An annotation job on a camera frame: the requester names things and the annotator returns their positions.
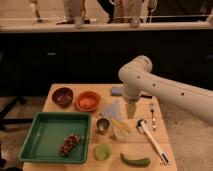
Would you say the silver fork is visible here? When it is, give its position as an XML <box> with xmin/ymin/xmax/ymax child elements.
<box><xmin>148</xmin><ymin>105</ymin><xmax>156</xmax><ymax>131</ymax></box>

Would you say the black office chair base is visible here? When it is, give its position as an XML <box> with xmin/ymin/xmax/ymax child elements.
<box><xmin>0</xmin><ymin>95</ymin><xmax>34</xmax><ymax>132</ymax></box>

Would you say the bunch of red grapes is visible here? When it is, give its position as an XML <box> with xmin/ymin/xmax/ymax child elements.
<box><xmin>60</xmin><ymin>134</ymin><xmax>81</xmax><ymax>157</ymax></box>

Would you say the black and tan block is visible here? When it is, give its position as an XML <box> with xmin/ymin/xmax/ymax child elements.
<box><xmin>141</xmin><ymin>94</ymin><xmax>153</xmax><ymax>99</ymax></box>

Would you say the dark brown bowl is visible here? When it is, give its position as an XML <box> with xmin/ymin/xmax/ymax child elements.
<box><xmin>52</xmin><ymin>87</ymin><xmax>73</xmax><ymax>108</ymax></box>

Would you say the orange bowl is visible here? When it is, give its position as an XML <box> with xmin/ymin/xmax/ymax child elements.
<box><xmin>75</xmin><ymin>91</ymin><xmax>101</xmax><ymax>112</ymax></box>

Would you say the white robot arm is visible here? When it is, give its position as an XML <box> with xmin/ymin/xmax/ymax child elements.
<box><xmin>118</xmin><ymin>55</ymin><xmax>213</xmax><ymax>126</ymax></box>

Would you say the small steel cup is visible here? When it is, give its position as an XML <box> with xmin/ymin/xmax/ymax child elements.
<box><xmin>96</xmin><ymin>118</ymin><xmax>110</xmax><ymax>135</ymax></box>

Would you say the green chili pepper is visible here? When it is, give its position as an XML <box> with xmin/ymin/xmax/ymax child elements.
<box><xmin>120</xmin><ymin>153</ymin><xmax>151</xmax><ymax>167</ymax></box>

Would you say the clear glass with yellow item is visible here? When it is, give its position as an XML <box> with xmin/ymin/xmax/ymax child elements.
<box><xmin>110</xmin><ymin>118</ymin><xmax>131</xmax><ymax>141</ymax></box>

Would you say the green plastic tray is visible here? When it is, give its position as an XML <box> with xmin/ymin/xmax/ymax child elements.
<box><xmin>19</xmin><ymin>112</ymin><xmax>91</xmax><ymax>164</ymax></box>

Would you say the white handled kitchen tool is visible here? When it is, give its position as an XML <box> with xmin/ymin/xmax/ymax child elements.
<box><xmin>136</xmin><ymin>119</ymin><xmax>170</xmax><ymax>165</ymax></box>

